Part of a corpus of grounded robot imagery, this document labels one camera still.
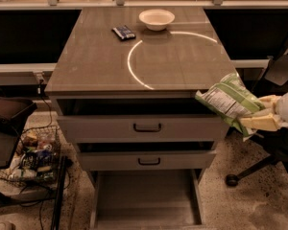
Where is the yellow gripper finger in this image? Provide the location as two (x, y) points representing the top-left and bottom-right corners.
(239, 114), (279, 131)
(259, 95), (280, 109)

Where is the dark blue snack packet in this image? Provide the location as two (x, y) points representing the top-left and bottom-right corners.
(112, 26), (136, 40)

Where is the grey drawer cabinet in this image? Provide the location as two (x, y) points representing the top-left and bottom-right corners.
(44, 6), (247, 230)

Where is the middle drawer with handle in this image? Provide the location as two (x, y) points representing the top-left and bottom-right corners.
(77, 150), (216, 171)

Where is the white paper bowl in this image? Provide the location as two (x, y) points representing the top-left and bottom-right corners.
(139, 9), (175, 32)

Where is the black cable on floor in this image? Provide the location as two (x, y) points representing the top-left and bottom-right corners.
(17, 80), (71, 230)

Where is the open bottom drawer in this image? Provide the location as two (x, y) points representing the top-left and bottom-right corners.
(90, 170), (204, 230)

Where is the green jalapeno chip bag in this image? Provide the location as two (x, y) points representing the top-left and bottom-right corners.
(195, 73), (265, 138)

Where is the drawer with handle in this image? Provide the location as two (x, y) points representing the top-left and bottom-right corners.
(57, 115), (228, 143)
(77, 150), (216, 171)

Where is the wire basket of snacks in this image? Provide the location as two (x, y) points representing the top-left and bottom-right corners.
(0, 126), (60, 184)

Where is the dark brown chair left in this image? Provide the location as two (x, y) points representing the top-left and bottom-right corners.
(0, 89), (36, 169)

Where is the top drawer with handle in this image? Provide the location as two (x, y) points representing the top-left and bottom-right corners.
(57, 115), (228, 143)

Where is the black office chair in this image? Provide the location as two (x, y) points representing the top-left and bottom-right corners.
(226, 39), (288, 187)

